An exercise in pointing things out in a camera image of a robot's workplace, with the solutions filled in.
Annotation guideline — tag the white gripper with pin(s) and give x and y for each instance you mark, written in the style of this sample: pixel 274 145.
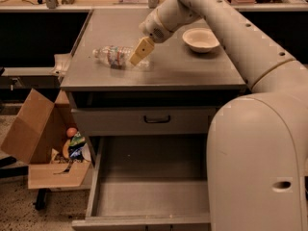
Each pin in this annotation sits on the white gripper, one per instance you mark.
pixel 152 27

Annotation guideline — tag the clear plastic water bottle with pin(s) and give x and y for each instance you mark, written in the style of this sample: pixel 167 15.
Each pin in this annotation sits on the clear plastic water bottle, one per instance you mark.
pixel 117 57

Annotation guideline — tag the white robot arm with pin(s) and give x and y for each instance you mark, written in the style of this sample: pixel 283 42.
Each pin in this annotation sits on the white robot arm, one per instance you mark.
pixel 257 144

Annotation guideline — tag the grey drawer cabinet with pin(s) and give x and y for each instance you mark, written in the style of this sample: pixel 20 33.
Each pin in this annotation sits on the grey drawer cabinet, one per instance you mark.
pixel 177 77

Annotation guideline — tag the open grey drawer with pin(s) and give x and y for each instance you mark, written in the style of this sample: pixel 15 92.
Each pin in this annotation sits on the open grey drawer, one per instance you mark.
pixel 148 183

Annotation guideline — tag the white paper bowl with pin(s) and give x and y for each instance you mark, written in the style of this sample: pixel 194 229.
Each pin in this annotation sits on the white paper bowl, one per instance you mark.
pixel 200 40

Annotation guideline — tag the orange ball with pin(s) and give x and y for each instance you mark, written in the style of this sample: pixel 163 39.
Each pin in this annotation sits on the orange ball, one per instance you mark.
pixel 70 132

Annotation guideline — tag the green blue snack bag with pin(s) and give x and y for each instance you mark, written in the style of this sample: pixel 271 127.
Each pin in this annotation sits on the green blue snack bag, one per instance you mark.
pixel 75 147

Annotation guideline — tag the brown cardboard box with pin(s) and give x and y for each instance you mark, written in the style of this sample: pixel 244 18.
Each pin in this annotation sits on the brown cardboard box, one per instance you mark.
pixel 38 130

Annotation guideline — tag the closed grey drawer black handle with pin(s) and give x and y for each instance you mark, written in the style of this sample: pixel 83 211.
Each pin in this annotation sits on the closed grey drawer black handle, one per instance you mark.
pixel 143 121

